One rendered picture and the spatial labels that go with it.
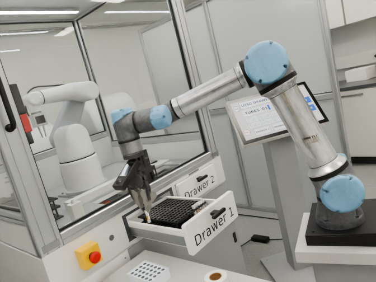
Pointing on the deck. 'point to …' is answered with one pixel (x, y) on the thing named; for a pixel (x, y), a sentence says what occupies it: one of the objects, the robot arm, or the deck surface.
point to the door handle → (7, 109)
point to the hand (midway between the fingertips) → (144, 210)
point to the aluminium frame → (42, 206)
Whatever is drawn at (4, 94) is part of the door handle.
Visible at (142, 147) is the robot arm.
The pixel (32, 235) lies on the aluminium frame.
